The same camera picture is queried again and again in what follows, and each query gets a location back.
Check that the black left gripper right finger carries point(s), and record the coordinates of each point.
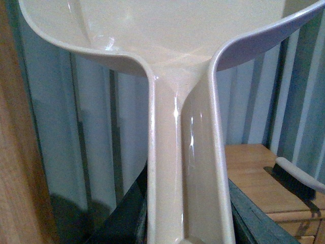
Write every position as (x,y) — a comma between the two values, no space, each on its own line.
(251,224)

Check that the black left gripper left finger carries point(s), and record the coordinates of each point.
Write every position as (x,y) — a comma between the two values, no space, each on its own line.
(128,222)

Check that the beige plastic dustpan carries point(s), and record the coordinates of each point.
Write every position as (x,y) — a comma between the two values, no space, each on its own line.
(188,194)

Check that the wooden nightstand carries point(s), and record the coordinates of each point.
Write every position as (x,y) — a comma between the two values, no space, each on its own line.
(249,166)

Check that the beige hand brush black bristles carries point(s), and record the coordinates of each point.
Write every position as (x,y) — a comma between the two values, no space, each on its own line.
(297,181)

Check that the wooden bed headboard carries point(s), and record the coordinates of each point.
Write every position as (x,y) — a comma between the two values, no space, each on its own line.
(26,212)

